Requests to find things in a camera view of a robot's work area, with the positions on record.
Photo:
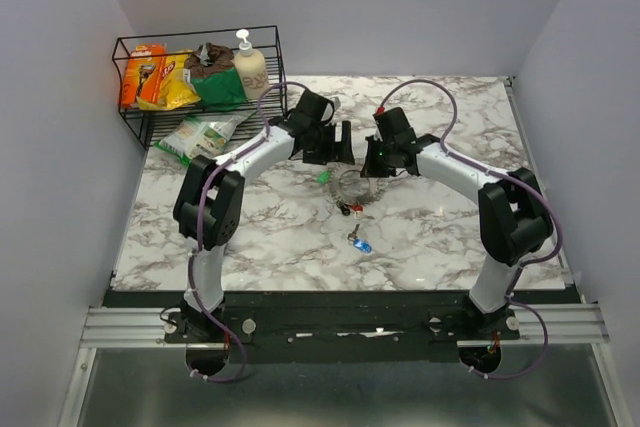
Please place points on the key with blue tag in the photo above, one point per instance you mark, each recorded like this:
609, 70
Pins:
357, 242

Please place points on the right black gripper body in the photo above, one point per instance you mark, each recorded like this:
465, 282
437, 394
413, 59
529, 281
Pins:
389, 149

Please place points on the green and brown bag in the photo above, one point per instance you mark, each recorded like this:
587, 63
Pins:
211, 71

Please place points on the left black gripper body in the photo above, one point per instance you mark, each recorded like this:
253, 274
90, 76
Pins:
313, 152

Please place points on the beige pump soap bottle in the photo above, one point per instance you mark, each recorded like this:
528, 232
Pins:
251, 67

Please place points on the metal disc with keyrings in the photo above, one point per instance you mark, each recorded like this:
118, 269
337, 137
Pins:
347, 186

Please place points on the green white snack bag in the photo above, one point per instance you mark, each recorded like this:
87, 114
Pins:
201, 135

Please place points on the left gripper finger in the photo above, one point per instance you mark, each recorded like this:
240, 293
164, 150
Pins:
346, 154
331, 146

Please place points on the key with red tag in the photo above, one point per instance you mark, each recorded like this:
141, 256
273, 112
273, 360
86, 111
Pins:
359, 212

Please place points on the yellow chips bag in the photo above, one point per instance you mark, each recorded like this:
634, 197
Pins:
173, 92

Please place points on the black car key fob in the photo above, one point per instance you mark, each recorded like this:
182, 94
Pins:
345, 210

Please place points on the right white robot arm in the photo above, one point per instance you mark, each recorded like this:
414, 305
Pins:
513, 222

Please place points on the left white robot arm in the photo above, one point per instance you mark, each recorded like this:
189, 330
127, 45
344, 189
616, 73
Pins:
209, 205

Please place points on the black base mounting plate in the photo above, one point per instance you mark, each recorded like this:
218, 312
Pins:
250, 329

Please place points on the black wire basket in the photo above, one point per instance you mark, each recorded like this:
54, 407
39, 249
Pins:
150, 126

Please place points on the orange razor package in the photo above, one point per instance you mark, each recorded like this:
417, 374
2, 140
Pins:
142, 76

